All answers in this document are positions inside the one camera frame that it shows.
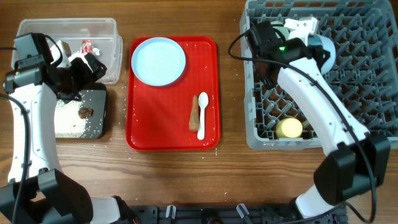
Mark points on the red snack wrapper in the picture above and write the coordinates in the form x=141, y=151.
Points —
x=86, y=46

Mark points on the light blue bowl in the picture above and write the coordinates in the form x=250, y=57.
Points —
x=327, y=45

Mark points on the light blue plate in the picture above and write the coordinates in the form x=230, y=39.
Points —
x=158, y=61

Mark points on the yellow plastic cup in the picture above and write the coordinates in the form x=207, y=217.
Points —
x=289, y=128

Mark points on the green bowl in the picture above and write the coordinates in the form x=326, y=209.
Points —
x=280, y=30

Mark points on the black waste tray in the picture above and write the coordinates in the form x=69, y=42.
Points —
x=95, y=97

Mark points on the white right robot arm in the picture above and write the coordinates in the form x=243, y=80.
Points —
x=295, y=57

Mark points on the red plastic tray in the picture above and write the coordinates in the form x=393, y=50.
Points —
x=157, y=116

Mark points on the brown food stick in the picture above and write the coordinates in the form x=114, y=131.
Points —
x=194, y=121

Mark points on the brown food scrap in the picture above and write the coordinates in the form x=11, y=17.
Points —
x=85, y=113

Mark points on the white plastic spoon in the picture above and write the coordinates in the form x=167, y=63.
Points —
x=203, y=103

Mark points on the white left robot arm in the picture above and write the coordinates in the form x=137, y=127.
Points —
x=37, y=190

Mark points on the crumpled white tissue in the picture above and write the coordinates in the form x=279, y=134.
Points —
x=81, y=54

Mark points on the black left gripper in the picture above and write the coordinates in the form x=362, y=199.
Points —
x=87, y=76

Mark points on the clear plastic bin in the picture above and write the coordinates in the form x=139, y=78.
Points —
x=102, y=32

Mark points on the grey dishwasher rack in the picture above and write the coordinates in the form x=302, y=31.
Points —
x=364, y=76

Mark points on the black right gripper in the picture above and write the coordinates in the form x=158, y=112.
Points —
x=314, y=50

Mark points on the white rice pile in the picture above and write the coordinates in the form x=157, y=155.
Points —
x=67, y=121

